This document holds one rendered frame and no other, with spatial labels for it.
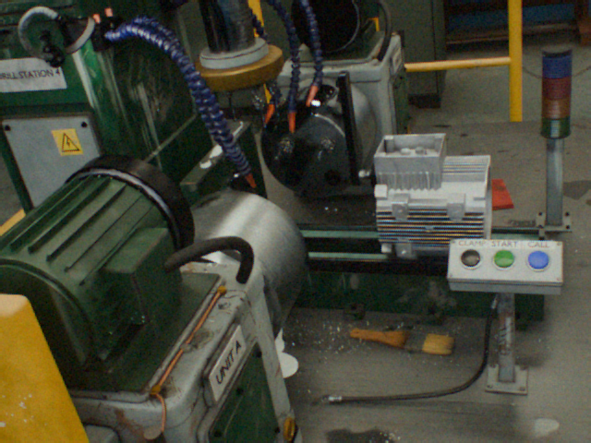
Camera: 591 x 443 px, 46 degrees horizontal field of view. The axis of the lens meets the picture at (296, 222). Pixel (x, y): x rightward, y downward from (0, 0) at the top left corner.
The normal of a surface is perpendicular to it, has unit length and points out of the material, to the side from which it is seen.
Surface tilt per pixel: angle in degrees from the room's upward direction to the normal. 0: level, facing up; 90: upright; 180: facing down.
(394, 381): 0
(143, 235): 0
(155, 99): 90
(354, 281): 90
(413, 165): 90
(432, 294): 90
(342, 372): 0
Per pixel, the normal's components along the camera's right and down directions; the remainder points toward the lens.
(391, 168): -0.30, 0.50
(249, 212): 0.30, -0.75
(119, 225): 0.61, -0.55
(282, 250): 0.76, -0.40
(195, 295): -0.16, -0.86
